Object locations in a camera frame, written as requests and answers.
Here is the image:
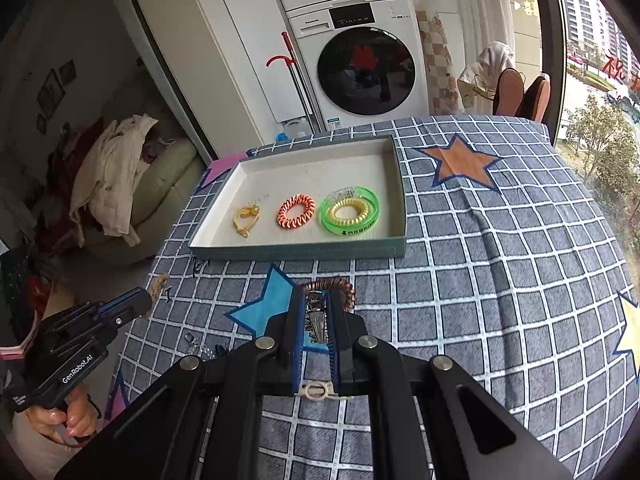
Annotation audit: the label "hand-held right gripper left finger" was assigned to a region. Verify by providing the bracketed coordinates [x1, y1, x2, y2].
[55, 284, 307, 480]

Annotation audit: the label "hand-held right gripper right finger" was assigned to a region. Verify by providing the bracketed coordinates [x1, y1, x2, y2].
[327, 290, 573, 480]

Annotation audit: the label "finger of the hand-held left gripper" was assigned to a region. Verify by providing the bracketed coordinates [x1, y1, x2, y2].
[97, 287, 153, 323]

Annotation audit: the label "silver metal hair clip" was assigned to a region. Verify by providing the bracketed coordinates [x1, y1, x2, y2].
[306, 292, 332, 346]

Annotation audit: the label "brown spiral hair tie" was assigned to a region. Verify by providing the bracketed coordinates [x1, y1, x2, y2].
[299, 277, 357, 311]

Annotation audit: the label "orange spiral hair tie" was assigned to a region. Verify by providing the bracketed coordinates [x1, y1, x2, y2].
[276, 194, 316, 230]

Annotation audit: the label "yellow spiral hair tie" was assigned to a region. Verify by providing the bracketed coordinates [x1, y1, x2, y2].
[331, 199, 369, 228]

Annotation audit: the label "yellow pineapple hair tie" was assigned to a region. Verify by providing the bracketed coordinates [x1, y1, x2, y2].
[231, 203, 262, 237]

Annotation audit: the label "green transparent bracelet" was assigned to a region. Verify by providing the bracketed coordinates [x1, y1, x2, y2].
[320, 186, 381, 237]

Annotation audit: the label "green jewelry box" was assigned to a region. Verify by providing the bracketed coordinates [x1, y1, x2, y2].
[187, 135, 408, 262]

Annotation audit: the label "person's left hand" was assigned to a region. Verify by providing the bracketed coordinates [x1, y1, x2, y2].
[25, 390, 101, 448]

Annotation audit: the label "clear crystal charm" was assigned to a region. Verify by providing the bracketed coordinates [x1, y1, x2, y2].
[182, 332, 215, 361]

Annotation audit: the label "cream sofa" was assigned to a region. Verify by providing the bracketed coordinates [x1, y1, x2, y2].
[80, 137, 211, 266]

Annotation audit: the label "beige jacket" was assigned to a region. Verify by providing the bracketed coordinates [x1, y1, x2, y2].
[69, 115, 158, 248]

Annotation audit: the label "white plastic jug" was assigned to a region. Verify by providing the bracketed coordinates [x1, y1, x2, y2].
[277, 119, 313, 143]

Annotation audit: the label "white washing machine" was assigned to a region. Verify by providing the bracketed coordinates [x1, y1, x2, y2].
[287, 0, 431, 133]

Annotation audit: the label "white cabinet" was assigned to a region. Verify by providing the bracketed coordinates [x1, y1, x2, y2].
[117, 0, 301, 161]

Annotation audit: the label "beige paper bag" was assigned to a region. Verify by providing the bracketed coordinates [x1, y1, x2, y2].
[459, 74, 498, 113]

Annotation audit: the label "checked towel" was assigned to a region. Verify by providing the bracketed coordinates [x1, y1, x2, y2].
[415, 10, 463, 116]

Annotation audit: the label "brown chair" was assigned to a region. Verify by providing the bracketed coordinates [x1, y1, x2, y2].
[517, 74, 551, 123]
[492, 67, 526, 117]

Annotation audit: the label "white cloth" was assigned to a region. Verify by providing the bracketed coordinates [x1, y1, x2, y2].
[457, 42, 516, 91]

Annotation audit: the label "red window sticker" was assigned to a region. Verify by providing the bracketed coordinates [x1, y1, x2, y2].
[602, 52, 640, 106]

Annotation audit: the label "wall picture frames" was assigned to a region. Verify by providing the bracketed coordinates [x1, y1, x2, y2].
[35, 60, 78, 136]

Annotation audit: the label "red handled mop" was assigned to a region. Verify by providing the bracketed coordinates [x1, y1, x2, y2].
[266, 31, 321, 133]

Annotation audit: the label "black window frame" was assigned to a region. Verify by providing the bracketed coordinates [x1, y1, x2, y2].
[530, 0, 568, 141]

